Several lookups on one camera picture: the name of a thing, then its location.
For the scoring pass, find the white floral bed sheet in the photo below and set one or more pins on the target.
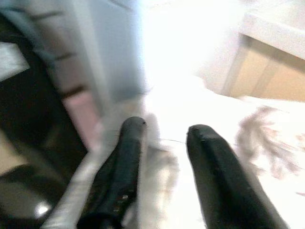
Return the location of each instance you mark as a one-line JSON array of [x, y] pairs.
[[214, 114]]

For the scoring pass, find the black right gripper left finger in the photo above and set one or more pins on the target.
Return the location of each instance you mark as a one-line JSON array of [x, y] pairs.
[[121, 171]]

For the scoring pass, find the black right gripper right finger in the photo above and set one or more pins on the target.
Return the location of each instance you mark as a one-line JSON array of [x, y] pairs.
[[221, 181]]

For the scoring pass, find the white drawer cabinet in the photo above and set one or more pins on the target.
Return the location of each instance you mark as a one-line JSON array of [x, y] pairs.
[[78, 59]]

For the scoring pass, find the black chair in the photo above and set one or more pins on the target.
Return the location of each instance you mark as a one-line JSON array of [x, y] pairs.
[[26, 107]]

